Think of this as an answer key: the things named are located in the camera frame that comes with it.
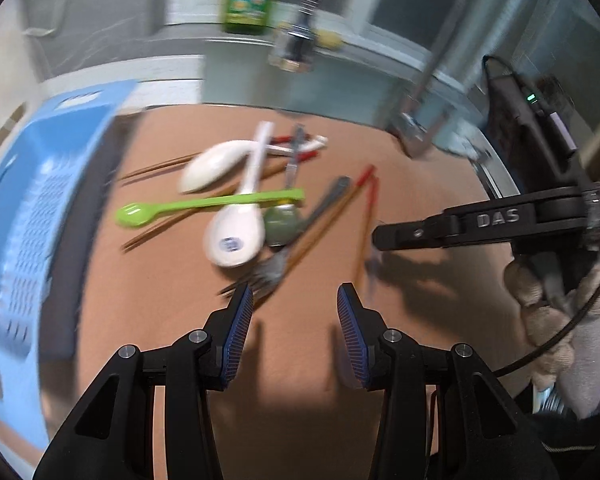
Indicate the stainless steel sink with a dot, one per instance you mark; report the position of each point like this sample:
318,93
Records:
347,88

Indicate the metal fork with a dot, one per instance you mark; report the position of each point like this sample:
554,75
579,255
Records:
264,278

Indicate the blue plastic utensil basket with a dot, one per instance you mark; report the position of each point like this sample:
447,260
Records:
39,177

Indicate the black camera box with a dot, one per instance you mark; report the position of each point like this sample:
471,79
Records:
527,132

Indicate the green plastic fork spoon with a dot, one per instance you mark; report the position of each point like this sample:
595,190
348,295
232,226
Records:
135,215

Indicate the chrome kitchen faucet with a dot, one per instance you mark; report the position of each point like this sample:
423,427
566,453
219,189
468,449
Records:
293,52

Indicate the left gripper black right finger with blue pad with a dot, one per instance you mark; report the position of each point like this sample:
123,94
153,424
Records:
445,415

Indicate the yellow sponge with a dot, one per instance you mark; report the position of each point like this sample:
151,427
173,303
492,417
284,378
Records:
328,40

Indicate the white ceramic spoon with logo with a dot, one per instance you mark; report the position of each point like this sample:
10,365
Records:
235,234

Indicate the beige gloved hand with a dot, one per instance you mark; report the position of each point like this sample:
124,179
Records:
573,365

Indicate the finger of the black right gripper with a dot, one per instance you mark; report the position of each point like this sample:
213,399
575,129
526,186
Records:
428,233

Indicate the plain white ceramic spoon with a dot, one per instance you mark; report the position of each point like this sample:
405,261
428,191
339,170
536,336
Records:
213,164

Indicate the metal spoon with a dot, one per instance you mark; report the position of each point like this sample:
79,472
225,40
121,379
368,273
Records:
281,221

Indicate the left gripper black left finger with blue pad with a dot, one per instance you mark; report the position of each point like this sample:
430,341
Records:
108,434

